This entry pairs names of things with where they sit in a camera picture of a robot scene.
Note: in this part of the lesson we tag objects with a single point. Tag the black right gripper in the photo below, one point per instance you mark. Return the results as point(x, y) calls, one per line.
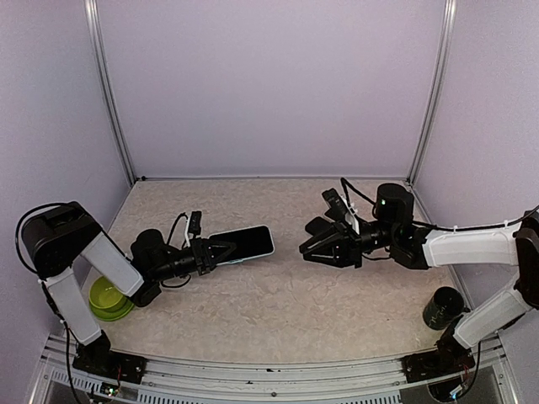
point(347, 247)

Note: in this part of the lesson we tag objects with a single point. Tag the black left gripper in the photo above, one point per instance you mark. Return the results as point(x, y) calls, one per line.
point(205, 246)

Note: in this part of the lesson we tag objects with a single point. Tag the light blue phone case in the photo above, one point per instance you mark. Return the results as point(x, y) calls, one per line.
point(252, 256)

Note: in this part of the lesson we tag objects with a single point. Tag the black phone case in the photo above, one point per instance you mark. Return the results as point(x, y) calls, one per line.
point(317, 226)

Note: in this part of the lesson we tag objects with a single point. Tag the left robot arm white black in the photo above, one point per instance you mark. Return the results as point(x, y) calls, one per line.
point(51, 237)

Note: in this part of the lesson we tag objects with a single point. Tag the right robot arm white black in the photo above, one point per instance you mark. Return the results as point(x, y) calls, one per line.
point(416, 245)

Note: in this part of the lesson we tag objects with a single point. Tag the green saucer plate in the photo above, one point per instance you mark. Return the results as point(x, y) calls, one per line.
point(124, 311)

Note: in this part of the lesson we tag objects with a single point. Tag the green bowl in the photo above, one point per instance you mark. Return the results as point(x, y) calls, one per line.
point(104, 296)

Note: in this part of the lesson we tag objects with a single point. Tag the dark green cup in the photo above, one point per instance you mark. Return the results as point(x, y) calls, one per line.
point(444, 306)

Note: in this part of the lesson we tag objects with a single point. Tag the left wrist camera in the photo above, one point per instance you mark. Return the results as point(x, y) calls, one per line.
point(192, 229)

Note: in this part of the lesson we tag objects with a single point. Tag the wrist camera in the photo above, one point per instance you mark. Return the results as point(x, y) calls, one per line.
point(339, 211)
point(192, 229)

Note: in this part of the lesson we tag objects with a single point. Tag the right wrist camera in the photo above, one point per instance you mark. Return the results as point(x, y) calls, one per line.
point(339, 211)

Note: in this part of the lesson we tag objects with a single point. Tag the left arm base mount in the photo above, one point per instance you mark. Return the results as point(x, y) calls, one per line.
point(97, 358)

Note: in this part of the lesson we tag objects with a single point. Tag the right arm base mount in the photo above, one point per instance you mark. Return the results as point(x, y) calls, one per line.
point(448, 357)

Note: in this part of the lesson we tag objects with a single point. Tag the aluminium front rail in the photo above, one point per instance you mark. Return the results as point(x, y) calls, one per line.
point(194, 370)

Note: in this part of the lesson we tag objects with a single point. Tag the right aluminium frame post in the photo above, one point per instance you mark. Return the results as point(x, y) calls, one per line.
point(442, 56)

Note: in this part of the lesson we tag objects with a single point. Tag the aluminium frame post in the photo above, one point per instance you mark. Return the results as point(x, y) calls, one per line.
point(95, 32)
point(442, 56)

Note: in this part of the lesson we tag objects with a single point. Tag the left aluminium frame post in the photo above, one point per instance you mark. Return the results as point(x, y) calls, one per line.
point(95, 32)

